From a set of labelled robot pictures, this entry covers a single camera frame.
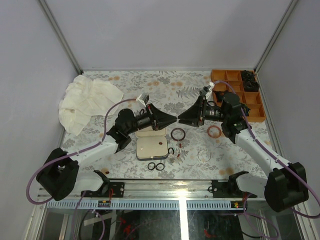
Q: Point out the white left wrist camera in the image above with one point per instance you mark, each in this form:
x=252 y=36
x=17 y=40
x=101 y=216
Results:
x=143 y=99

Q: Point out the floral patterned tablecloth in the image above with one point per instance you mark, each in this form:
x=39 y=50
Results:
x=172 y=92

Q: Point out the aluminium mounting rail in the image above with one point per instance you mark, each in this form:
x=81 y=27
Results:
x=141 y=194

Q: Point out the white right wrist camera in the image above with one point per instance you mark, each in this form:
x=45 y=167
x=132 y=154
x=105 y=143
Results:
x=207 y=90

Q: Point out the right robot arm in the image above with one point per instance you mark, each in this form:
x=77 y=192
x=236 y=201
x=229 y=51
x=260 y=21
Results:
x=282 y=186

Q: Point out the dark purple bangle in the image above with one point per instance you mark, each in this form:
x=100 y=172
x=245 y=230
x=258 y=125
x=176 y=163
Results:
x=178 y=139

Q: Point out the cream navy jewelry box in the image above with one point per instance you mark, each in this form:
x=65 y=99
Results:
x=149 y=139

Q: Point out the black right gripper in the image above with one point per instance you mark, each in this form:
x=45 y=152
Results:
x=192 y=116

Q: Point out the dark fabric flower in tray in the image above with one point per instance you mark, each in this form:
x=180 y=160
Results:
x=249 y=81

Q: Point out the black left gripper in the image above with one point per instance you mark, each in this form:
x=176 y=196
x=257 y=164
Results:
x=159 y=119

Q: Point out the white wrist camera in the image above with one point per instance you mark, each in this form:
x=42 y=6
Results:
x=207 y=90
x=143 y=99

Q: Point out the wooden compartment tray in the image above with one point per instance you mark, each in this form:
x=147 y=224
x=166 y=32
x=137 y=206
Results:
x=231 y=80

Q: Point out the silver hoop bangle right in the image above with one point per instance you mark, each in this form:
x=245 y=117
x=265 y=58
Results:
x=204 y=156

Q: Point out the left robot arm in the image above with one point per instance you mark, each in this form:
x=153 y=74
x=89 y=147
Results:
x=60 y=174

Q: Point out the orange bangle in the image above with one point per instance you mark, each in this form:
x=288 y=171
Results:
x=214 y=132

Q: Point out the white crumpled cloth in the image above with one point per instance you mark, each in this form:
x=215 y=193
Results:
x=84 y=98

